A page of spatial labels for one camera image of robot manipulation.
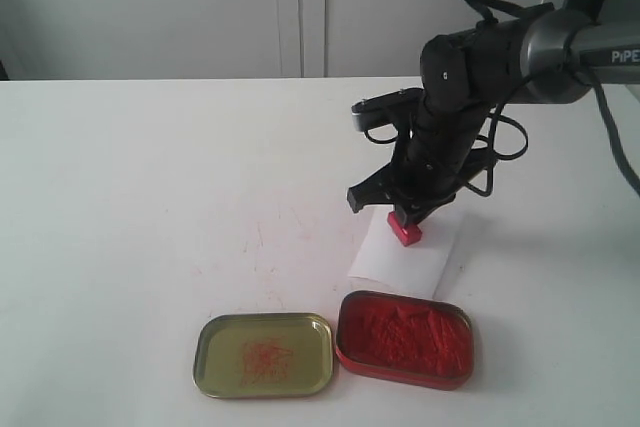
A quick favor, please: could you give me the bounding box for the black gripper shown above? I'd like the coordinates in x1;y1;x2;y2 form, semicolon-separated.
346;92;493;227

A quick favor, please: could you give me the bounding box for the red rubber stamp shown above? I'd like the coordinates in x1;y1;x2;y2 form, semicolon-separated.
387;212;422;247

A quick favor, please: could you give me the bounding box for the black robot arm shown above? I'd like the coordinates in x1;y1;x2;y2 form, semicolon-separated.
347;0;639;228

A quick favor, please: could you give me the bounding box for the red ink pad tin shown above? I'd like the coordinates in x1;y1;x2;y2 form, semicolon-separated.
335;290;475;390

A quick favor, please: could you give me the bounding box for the white paper sheet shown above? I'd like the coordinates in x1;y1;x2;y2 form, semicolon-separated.
349;207;464;298

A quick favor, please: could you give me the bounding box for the gold tin lid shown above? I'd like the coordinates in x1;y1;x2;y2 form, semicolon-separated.
192;313;334;399

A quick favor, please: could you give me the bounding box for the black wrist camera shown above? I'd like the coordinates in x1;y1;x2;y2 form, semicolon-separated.
351;88;423;133

